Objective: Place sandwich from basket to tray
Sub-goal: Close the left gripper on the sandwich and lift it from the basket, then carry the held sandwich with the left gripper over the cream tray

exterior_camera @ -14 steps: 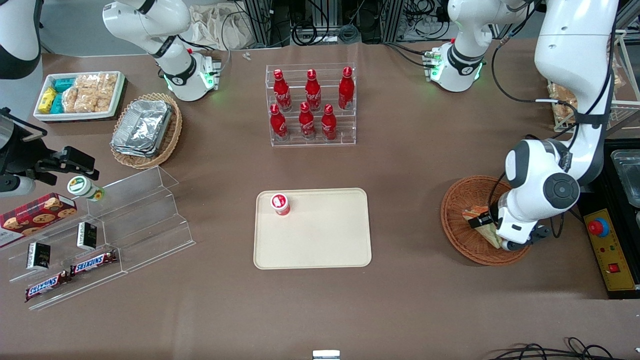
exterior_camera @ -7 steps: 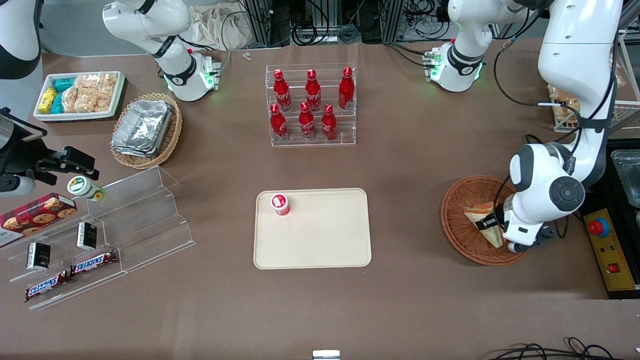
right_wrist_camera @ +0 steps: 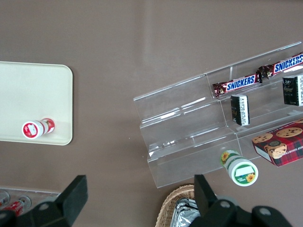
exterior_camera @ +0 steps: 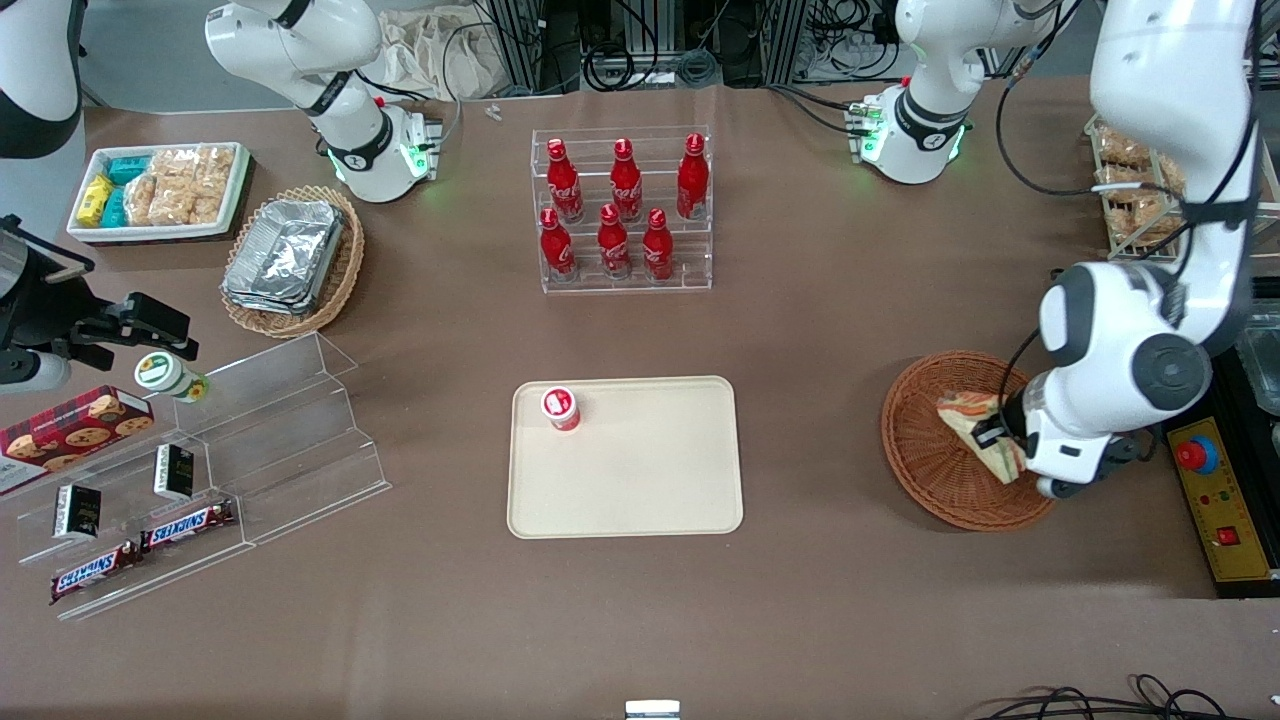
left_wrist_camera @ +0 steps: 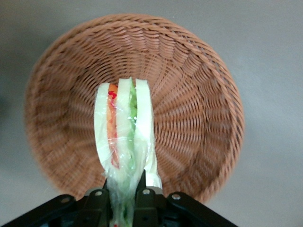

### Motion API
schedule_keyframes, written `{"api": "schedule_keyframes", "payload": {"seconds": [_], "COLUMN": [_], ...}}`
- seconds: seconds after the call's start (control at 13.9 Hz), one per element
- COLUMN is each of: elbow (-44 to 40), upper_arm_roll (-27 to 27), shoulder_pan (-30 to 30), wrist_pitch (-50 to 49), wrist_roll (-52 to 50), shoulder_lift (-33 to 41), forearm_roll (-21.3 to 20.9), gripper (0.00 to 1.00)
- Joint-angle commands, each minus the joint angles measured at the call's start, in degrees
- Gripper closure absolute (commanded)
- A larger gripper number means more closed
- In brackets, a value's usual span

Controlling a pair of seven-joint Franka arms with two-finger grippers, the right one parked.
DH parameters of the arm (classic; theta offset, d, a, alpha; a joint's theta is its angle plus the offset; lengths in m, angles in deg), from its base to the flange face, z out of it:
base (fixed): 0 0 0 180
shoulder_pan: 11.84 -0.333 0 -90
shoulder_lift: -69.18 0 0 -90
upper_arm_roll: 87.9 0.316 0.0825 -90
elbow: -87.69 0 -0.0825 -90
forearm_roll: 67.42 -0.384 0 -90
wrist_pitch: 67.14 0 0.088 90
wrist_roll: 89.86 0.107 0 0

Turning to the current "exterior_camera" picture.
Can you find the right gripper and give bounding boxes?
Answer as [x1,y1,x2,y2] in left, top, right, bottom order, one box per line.
[0,216,200,363]

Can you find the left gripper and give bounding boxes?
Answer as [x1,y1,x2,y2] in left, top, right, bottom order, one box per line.
[970,382,1114,480]

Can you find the triangle sandwich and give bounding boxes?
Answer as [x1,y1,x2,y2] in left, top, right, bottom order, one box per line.
[936,391,1031,487]

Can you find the brown round wicker basket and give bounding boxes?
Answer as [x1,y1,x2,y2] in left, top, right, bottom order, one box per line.
[881,350,1061,533]

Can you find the white rectangular snack tray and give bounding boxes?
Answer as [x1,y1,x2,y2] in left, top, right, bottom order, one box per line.
[67,142,252,245]

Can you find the tan oval wicker basket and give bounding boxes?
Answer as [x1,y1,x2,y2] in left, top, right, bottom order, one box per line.
[220,185,366,340]

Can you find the cream plastic tray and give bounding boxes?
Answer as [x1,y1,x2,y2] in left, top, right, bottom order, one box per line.
[508,376,745,540]

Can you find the green capped drink cup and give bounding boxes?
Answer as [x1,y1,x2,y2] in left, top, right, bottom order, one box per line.
[134,351,212,405]

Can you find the clear rice cracker pack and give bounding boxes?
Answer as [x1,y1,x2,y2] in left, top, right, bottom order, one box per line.
[190,146,237,225]
[150,149,198,227]
[125,172,162,227]

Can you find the aluminium foil container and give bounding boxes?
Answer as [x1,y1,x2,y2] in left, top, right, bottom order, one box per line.
[221,270,336,317]
[226,199,347,307]

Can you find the red plaid cookie box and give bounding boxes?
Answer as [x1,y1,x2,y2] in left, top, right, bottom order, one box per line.
[0,385,157,497]

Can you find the yellow snack packet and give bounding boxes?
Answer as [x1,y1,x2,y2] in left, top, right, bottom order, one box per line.
[77,174,115,224]

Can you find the small black carton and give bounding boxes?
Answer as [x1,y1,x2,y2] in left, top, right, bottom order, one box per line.
[153,445,196,502]
[52,484,103,543]

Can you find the clear acrylic stepped shelf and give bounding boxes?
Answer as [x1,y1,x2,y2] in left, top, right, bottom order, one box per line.
[15,332,392,622]

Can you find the snickers chocolate bar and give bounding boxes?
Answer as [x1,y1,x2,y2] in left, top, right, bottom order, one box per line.
[140,499,237,554]
[49,541,143,605]

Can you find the yellow emergency stop box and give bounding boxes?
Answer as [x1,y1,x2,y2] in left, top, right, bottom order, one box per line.
[1166,416,1277,584]

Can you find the bagged fried snack pack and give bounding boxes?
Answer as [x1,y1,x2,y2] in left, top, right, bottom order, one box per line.
[1097,127,1152,170]
[1100,160,1187,205]
[1106,198,1183,243]

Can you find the clear acrylic bottle rack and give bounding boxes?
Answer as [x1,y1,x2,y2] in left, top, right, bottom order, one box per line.
[531,126,714,295]

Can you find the red cola bottle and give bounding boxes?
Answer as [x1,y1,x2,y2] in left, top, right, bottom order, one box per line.
[610,138,645,224]
[641,208,676,283]
[546,138,586,224]
[539,208,578,282]
[597,203,634,280]
[677,133,711,222]

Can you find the beige cloth bag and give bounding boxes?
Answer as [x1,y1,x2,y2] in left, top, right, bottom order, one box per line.
[378,6,503,102]

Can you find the red capped yogurt cup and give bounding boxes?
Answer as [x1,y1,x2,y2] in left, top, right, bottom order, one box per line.
[541,386,584,433]

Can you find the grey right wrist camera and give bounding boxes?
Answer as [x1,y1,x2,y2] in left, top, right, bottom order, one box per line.
[0,351,73,394]

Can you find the white wire rack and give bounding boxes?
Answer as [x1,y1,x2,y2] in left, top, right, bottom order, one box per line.
[1085,112,1280,265]

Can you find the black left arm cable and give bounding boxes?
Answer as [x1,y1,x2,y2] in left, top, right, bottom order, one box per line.
[994,0,1261,301]

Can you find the black cable bundle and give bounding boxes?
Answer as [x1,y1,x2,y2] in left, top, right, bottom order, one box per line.
[973,674,1256,720]

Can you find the black left base cables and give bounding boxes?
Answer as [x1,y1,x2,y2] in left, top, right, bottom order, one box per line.
[768,84,873,137]

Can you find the black base cables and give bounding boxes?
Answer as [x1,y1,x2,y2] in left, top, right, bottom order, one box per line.
[768,84,873,137]
[352,68,464,153]

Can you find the black right base cables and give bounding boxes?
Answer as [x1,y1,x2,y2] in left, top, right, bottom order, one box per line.
[352,68,464,153]

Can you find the aluminium profile frame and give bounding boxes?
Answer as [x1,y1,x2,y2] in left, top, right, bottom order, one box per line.
[482,0,813,93]

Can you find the black coiled cable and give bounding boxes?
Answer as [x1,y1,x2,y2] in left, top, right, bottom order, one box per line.
[583,44,653,92]

